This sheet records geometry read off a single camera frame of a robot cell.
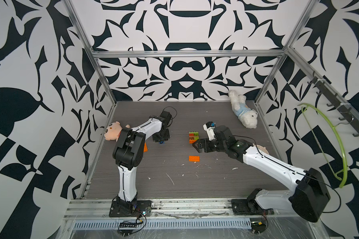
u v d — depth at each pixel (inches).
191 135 39.0
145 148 36.9
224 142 24.1
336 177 24.0
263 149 36.0
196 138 38.6
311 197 15.9
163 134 32.8
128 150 20.7
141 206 29.9
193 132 39.1
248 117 39.1
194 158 35.2
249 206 26.5
